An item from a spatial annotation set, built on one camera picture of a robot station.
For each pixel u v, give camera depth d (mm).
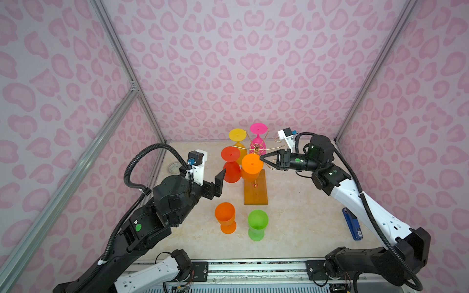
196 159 444
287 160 568
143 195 450
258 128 785
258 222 777
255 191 955
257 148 746
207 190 501
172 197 369
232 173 760
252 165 633
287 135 618
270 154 628
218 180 498
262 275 731
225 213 777
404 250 382
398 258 364
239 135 768
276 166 607
